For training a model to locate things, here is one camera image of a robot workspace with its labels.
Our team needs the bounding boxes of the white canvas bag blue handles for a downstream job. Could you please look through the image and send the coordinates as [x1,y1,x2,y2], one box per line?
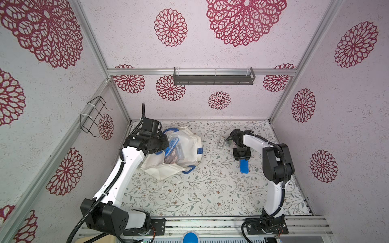
[140,127,203,181]

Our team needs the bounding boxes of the blue round button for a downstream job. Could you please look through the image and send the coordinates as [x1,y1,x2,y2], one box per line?
[181,231,200,243]

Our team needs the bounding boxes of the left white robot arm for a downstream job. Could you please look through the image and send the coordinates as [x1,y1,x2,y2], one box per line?
[66,117,169,243]

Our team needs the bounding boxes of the black wire wall rack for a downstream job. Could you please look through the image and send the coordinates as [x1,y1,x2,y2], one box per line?
[79,96,114,141]

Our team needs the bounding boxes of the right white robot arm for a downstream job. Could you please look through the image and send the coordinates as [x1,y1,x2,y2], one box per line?
[225,129,295,223]

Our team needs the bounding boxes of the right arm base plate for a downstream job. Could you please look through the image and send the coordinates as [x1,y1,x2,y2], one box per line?
[246,215,289,235]

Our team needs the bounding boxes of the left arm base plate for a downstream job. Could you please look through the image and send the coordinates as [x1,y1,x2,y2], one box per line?
[123,218,166,237]

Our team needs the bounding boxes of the blue stationery case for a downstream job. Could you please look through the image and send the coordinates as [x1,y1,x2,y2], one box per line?
[240,160,250,174]

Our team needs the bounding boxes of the clear pen case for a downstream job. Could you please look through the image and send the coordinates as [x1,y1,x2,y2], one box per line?
[217,136,225,150]

